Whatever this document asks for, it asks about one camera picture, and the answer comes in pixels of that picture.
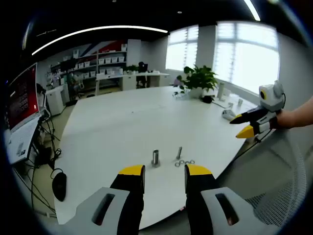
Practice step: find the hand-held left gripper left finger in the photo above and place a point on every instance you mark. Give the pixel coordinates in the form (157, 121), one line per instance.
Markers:
(122, 195)

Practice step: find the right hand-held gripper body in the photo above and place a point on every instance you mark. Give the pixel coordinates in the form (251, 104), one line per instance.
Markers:
(271, 98)

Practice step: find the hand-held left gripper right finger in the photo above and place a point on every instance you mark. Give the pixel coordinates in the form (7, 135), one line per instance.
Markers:
(203, 195)

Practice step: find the thin threaded metal stud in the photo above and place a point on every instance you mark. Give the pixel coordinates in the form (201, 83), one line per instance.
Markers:
(180, 151)

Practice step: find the thick threaded metal stud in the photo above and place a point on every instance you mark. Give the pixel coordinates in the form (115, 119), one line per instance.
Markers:
(155, 156)

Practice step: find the white handheld controller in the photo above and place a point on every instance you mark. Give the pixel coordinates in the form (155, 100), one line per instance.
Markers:
(228, 114)

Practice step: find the wide bright window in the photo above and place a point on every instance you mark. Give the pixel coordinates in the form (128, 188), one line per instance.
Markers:
(244, 61)

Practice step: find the black round adapter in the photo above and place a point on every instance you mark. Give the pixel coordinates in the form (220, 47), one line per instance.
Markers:
(207, 99)

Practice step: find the grey mesh office chair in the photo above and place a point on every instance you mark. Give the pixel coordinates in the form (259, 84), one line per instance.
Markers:
(281, 171)

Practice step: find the white plant pot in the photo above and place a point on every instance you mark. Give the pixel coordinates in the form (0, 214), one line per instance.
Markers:
(196, 93)

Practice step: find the green leafy plant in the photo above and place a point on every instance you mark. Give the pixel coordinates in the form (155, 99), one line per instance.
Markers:
(200, 78)

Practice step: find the black computer mouse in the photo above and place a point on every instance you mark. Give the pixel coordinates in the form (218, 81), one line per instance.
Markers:
(59, 187)

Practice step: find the short ceiling light strip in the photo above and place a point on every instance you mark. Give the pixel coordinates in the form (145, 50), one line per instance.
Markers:
(251, 8)

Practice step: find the narrow bright window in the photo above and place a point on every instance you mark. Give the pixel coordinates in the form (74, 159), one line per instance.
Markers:
(181, 54)

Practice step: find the long white desk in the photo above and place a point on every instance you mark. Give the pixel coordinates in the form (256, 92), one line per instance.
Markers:
(129, 82)

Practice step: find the white cabinet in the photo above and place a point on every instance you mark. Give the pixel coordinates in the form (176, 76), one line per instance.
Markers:
(55, 101)

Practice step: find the black office chair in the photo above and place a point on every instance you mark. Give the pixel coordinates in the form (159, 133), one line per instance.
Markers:
(141, 67)

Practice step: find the small green desk plant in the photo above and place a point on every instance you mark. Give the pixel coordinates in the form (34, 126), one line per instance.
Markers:
(132, 68)

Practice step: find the white storage shelf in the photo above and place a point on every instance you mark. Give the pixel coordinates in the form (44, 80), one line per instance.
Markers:
(110, 63)

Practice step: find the rows of white storage bins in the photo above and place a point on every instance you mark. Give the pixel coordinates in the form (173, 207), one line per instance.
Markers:
(115, 59)

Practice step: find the curved ceiling light strip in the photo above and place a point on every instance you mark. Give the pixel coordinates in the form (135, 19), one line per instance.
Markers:
(110, 27)

